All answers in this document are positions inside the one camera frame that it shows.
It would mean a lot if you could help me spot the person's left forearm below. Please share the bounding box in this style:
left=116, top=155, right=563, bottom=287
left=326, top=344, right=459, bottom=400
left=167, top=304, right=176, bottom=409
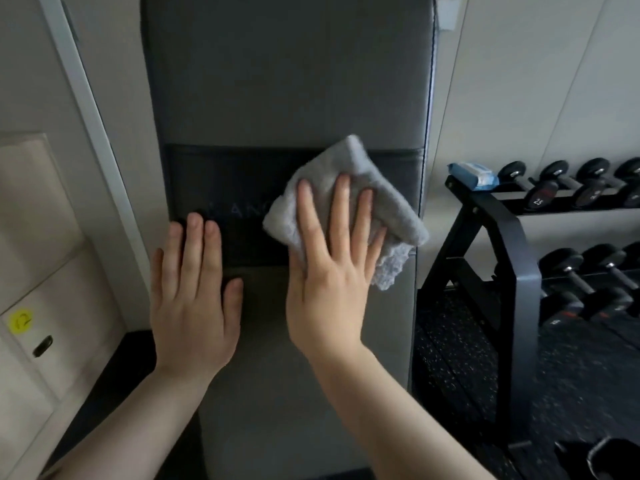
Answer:
left=39, top=369, right=213, bottom=480

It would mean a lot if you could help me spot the white door frame strip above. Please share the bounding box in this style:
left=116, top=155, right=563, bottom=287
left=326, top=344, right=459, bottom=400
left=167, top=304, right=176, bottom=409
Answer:
left=37, top=0, right=153, bottom=291

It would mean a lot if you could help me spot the person's right hand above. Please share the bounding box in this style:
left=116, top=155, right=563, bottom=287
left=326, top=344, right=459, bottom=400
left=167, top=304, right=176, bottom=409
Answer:
left=285, top=173, right=389, bottom=363

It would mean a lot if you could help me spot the person's left hand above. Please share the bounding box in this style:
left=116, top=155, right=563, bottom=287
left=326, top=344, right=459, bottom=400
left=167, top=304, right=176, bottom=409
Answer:
left=149, top=212, right=245, bottom=383

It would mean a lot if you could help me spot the person's right forearm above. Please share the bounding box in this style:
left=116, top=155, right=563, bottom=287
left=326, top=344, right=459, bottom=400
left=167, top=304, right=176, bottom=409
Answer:
left=309, top=344, right=496, bottom=480

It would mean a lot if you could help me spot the grey backrest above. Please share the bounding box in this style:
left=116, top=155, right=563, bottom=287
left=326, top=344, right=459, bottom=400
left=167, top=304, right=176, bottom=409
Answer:
left=141, top=0, right=439, bottom=480

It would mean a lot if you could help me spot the beige locker cabinet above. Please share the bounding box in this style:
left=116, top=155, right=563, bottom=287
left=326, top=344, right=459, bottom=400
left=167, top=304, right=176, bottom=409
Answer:
left=0, top=132, right=126, bottom=480

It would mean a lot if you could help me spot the white wall switch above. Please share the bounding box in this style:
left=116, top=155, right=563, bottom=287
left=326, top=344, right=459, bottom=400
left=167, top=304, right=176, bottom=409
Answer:
left=437, top=0, right=463, bottom=31

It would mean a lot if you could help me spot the blue wet wipes pack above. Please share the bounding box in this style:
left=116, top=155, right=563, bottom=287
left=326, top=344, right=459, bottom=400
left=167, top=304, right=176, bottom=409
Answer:
left=447, top=161, right=500, bottom=191

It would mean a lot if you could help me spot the grey microfibre cloth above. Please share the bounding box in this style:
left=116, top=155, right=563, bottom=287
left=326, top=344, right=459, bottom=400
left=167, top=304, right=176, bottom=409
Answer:
left=262, top=134, right=430, bottom=291

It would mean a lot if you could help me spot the black dumbbell rack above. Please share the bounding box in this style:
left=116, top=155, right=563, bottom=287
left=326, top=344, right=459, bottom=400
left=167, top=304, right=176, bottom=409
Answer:
left=417, top=175, right=640, bottom=448

